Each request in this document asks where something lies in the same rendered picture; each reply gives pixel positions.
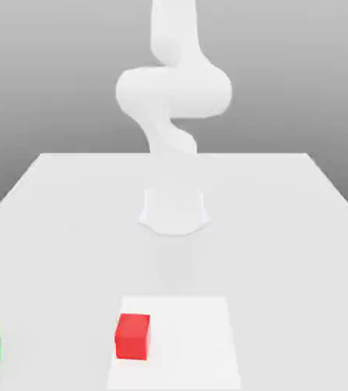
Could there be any small red cube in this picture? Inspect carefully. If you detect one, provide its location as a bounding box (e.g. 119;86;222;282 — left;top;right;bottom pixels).
114;312;151;362

